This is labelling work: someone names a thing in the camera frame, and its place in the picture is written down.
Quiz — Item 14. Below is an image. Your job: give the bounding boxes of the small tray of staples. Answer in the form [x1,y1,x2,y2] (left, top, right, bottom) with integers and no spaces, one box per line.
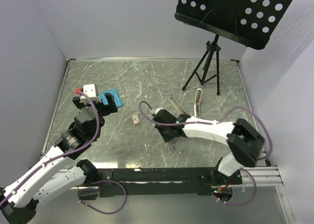
[168,144,180,152]

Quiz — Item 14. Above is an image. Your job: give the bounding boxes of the small staple box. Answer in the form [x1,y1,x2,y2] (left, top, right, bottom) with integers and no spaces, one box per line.
[132,114,140,125]

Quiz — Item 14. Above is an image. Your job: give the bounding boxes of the long metal stapler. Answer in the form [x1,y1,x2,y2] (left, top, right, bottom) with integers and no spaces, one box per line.
[168,94,190,115]

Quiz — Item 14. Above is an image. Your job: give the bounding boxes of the white stapler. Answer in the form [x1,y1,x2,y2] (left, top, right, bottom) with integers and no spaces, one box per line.
[194,88,203,118]

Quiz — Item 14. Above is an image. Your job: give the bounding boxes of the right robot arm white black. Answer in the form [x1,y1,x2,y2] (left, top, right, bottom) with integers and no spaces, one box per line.
[152,108,265,184]

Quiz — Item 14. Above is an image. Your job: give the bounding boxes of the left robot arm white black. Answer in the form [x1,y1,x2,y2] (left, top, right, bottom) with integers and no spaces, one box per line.
[0,89,118,224]

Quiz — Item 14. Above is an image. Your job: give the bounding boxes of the black tripod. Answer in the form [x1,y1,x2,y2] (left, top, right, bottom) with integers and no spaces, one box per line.
[182,34,221,95]

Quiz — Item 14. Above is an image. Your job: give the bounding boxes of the black perforated music stand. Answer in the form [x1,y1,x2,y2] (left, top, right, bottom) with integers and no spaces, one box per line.
[175,0,293,50]

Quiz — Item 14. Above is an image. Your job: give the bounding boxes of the blue studded base plate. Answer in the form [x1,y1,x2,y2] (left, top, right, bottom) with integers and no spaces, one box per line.
[99,88,123,108]

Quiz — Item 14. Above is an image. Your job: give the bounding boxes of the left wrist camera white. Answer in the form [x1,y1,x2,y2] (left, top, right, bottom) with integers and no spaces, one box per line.
[76,84,101,104]

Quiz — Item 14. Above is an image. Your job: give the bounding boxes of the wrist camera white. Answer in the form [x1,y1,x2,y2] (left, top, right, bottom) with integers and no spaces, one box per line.
[76,84,101,104]
[150,108,163,116]

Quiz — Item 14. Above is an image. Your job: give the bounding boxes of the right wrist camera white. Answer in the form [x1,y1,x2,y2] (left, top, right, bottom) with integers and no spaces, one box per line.
[150,108,163,116]

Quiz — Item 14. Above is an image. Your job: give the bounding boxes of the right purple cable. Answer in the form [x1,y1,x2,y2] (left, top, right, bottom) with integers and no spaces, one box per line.
[139,101,273,206]

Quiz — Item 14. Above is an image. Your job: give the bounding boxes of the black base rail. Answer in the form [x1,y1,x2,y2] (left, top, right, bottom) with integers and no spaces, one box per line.
[80,167,242,197]

